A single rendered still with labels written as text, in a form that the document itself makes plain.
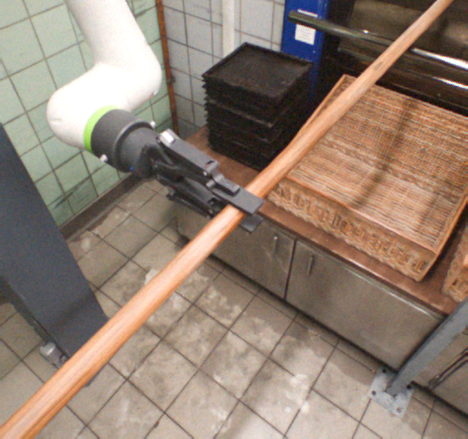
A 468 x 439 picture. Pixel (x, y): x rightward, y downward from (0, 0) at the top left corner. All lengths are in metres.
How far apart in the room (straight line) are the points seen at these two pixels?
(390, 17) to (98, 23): 1.01
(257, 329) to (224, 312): 0.16
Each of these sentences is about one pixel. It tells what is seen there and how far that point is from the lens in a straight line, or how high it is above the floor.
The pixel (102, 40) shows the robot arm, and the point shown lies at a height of 1.31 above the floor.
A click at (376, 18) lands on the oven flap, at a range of 1.50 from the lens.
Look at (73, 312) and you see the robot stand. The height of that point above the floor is 0.38.
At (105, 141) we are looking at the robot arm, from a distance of 0.65.
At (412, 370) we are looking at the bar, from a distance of 1.53.
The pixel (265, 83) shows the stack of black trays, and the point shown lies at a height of 0.90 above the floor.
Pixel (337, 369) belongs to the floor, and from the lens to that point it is 1.75.
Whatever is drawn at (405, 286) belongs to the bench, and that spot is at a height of 0.58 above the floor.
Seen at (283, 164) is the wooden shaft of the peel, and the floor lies 1.21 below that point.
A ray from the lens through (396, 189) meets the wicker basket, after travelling 1.53.
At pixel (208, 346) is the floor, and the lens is 1.74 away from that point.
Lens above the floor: 1.62
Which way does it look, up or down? 48 degrees down
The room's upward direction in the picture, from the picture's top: straight up
